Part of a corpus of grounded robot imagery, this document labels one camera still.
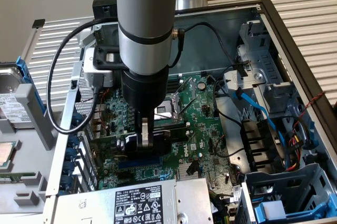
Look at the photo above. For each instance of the CPU socket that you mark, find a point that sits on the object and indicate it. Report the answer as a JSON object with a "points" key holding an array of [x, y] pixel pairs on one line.
{"points": [[173, 103]]}

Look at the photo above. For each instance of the black graphics card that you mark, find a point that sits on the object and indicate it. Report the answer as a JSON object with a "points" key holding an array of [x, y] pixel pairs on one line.
{"points": [[160, 147]]}

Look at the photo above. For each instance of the dark plastic disk bay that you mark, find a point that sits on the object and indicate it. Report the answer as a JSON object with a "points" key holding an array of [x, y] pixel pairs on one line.
{"points": [[279, 182]]}

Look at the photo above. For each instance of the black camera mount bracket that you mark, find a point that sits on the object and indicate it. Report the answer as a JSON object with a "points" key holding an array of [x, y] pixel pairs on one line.
{"points": [[100, 58]]}

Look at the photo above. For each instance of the grey metal disk bay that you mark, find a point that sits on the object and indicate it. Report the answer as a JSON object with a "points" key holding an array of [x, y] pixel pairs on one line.
{"points": [[263, 58]]}

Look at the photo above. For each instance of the black table corner cap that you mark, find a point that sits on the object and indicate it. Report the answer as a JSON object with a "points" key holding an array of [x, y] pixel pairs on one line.
{"points": [[38, 23]]}

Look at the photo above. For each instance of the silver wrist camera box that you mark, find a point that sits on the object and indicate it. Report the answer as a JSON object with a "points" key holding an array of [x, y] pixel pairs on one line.
{"points": [[102, 79]]}

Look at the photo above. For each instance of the blue card retention clip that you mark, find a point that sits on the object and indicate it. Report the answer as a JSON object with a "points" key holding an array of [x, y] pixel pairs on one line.
{"points": [[69, 168], [64, 193], [73, 140], [67, 182], [77, 118], [71, 153]]}

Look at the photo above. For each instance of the blue expansion slot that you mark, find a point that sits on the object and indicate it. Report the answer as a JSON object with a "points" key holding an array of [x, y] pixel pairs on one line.
{"points": [[137, 164]]}

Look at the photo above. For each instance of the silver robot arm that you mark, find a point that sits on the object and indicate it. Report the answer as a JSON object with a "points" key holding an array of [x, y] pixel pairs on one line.
{"points": [[144, 11]]}

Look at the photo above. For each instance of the green motherboard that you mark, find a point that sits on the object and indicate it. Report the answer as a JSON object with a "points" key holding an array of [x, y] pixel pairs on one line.
{"points": [[205, 126]]}

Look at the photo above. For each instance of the silver CPU chip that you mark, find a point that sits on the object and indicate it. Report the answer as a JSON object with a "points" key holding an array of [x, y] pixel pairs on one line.
{"points": [[5, 154]]}

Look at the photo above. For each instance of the socket locking lever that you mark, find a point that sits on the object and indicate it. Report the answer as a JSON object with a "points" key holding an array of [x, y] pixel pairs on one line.
{"points": [[188, 108]]}

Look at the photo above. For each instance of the silver power supply unit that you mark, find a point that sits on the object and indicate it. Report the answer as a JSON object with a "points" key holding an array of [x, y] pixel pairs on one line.
{"points": [[105, 205]]}

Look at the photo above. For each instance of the grey parts rack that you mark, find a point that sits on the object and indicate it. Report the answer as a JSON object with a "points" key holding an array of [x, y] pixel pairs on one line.
{"points": [[26, 161]]}

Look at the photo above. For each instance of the blue disk carrier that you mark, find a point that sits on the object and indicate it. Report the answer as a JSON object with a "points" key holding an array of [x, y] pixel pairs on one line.
{"points": [[260, 213]]}

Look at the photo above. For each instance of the metal socket load plate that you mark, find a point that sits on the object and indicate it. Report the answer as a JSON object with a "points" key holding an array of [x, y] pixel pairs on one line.
{"points": [[193, 87]]}

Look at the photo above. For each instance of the black RAM slot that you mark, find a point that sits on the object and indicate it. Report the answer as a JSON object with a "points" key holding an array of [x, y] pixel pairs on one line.
{"points": [[175, 87], [175, 83], [175, 80], [181, 128], [175, 91]]}

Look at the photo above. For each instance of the hard disk with blue carrier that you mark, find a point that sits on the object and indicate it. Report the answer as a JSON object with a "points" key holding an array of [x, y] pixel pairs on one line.
{"points": [[8, 87]]}

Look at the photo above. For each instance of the silver chipset heatsink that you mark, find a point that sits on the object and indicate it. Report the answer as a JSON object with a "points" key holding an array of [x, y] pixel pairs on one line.
{"points": [[181, 172]]}

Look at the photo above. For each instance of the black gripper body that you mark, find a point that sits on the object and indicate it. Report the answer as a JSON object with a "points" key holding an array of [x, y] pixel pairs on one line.
{"points": [[144, 90]]}

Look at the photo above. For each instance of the short black expansion slot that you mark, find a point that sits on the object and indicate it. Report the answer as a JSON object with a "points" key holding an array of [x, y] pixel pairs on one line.
{"points": [[125, 175]]}

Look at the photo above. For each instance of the silver coin cell battery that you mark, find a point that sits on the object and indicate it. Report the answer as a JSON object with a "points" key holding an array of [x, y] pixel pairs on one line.
{"points": [[202, 85]]}

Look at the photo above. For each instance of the open grey PC case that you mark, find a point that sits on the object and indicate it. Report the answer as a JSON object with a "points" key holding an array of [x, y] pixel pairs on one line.
{"points": [[200, 50]]}

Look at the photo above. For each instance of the black chassis switch box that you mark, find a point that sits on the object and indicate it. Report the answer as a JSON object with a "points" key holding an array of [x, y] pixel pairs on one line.
{"points": [[73, 83]]}

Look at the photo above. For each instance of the black fan shroud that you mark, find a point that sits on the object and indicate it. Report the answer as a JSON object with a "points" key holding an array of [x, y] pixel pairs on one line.
{"points": [[255, 142]]}

